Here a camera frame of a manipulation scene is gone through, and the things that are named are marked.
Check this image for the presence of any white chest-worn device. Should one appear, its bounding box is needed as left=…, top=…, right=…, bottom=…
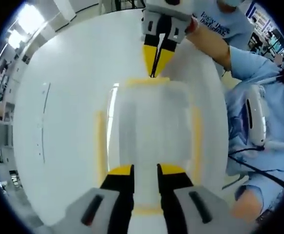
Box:
left=244, top=84, right=267, bottom=147

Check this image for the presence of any transparent plastic bag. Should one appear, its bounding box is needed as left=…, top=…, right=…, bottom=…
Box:
left=106, top=81, right=196, bottom=208

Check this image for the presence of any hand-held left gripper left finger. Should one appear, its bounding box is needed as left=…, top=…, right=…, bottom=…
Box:
left=59, top=164, right=136, bottom=234

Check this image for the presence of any background shelving with boxes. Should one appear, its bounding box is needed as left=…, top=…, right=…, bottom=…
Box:
left=245, top=2, right=284, bottom=53

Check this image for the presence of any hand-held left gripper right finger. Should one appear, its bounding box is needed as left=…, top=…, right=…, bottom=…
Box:
left=156, top=162, right=239, bottom=234

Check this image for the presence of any person in blue shirt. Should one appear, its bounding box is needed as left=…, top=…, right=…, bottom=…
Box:
left=224, top=45, right=284, bottom=204

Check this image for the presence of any black device cable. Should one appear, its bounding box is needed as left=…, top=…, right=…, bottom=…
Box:
left=228, top=145, right=284, bottom=188

